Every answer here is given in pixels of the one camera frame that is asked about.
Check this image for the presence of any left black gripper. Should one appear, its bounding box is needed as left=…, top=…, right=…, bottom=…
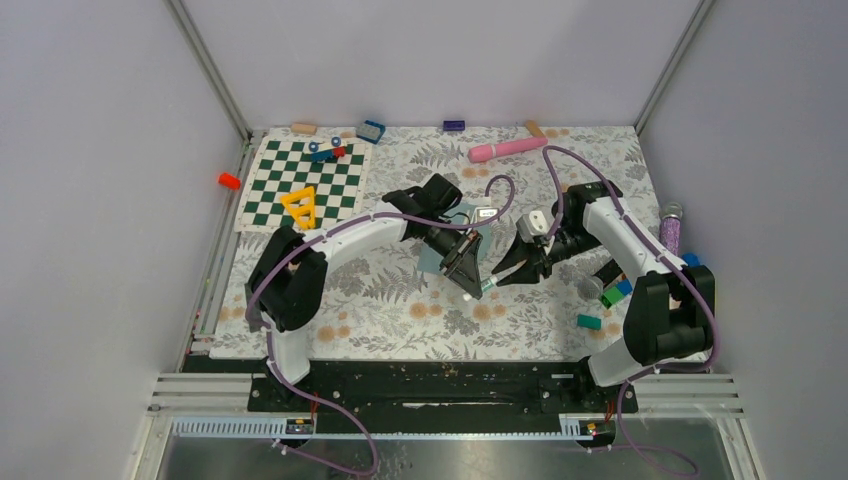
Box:
left=424, top=214, right=483, bottom=299

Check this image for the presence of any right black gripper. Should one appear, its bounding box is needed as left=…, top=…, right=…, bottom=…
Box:
left=492, top=226, right=602, bottom=290

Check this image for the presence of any teal green envelope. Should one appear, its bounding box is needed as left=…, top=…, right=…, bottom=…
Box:
left=417, top=202, right=493, bottom=274

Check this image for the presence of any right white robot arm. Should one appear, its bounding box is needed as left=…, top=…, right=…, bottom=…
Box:
left=493, top=182, right=715, bottom=412

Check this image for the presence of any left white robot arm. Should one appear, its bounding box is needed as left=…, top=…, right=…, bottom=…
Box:
left=245, top=174, right=483, bottom=411

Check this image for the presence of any floral patterned table mat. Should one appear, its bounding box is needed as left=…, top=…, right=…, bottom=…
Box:
left=252, top=126, right=660, bottom=361

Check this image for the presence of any teal small block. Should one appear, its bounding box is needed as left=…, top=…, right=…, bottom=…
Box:
left=577, top=314, right=603, bottom=331

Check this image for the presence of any colourful stacked block toy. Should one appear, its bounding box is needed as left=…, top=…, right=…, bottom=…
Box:
left=599, top=252, right=704, bottom=311

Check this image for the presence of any pink marker pen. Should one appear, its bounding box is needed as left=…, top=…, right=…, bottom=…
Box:
left=467, top=137, right=548, bottom=163

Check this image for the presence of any beige wooden cylinder right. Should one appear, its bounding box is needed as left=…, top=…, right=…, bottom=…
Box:
left=524, top=120, right=546, bottom=138

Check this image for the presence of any beige wooden cylinder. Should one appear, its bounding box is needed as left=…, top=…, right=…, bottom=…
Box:
left=524, top=120, right=546, bottom=138
left=290, top=122, right=318, bottom=135

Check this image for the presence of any purple lego brick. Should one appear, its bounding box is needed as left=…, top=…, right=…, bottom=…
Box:
left=442, top=120, right=466, bottom=132

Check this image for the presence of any green white chessboard mat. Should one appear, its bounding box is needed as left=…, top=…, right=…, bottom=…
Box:
left=233, top=135, right=373, bottom=233

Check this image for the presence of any purple glitter microphone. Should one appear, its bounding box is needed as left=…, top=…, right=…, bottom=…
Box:
left=659, top=202, right=683, bottom=256

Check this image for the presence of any blue grey lego brick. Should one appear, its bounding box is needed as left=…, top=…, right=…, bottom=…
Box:
left=355, top=120, right=386, bottom=145

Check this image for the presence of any blue red toy car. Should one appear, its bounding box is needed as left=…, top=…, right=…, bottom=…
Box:
left=307, top=136, right=347, bottom=163

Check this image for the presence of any beige wooden cylinder left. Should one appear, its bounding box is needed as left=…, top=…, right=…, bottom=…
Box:
left=290, top=122, right=318, bottom=135

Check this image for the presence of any red cylinder block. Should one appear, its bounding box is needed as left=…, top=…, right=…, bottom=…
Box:
left=217, top=172, right=242, bottom=191

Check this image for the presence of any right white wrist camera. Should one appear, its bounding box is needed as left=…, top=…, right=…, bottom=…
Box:
left=516, top=210, right=552, bottom=245

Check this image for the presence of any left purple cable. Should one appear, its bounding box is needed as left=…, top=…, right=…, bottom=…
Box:
left=245, top=174, right=517, bottom=478

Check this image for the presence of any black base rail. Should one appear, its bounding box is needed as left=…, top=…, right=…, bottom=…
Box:
left=248, top=357, right=641, bottom=437

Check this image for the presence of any yellow triangle frame toy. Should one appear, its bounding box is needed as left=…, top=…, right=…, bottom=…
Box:
left=280, top=186, right=317, bottom=230

